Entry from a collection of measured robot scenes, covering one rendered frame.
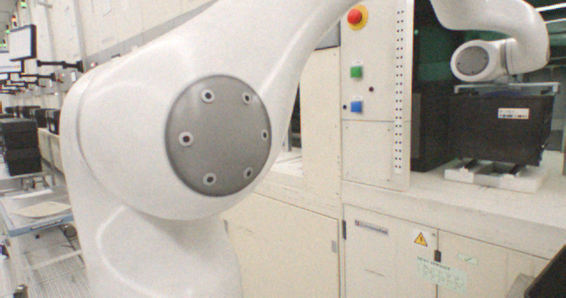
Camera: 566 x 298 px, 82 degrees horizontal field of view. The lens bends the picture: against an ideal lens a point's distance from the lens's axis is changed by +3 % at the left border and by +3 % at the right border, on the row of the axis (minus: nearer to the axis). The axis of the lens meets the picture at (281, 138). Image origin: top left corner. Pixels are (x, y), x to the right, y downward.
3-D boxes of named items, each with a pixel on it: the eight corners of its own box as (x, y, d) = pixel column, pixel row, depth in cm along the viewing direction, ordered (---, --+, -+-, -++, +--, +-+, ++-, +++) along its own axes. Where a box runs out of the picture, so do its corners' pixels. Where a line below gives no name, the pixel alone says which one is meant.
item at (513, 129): (439, 167, 97) (443, 60, 90) (459, 153, 111) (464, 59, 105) (546, 183, 80) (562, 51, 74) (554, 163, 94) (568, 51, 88)
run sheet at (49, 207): (8, 213, 206) (7, 210, 205) (48, 201, 227) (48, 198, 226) (36, 219, 192) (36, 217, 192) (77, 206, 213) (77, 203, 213)
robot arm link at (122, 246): (122, 424, 20) (74, 31, 17) (73, 293, 34) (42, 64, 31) (271, 324, 28) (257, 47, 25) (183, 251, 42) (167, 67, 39)
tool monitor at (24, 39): (11, 72, 283) (3, 29, 278) (79, 74, 317) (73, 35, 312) (15, 69, 254) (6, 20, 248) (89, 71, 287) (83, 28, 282)
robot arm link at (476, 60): (512, 39, 72) (465, 49, 79) (500, 34, 63) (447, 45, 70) (515, 77, 73) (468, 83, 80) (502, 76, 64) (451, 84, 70)
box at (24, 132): (2, 147, 323) (-4, 120, 319) (37, 143, 341) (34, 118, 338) (3, 149, 301) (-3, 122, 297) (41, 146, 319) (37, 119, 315)
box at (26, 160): (4, 172, 326) (0, 147, 323) (41, 167, 345) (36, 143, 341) (7, 177, 304) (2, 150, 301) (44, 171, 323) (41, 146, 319)
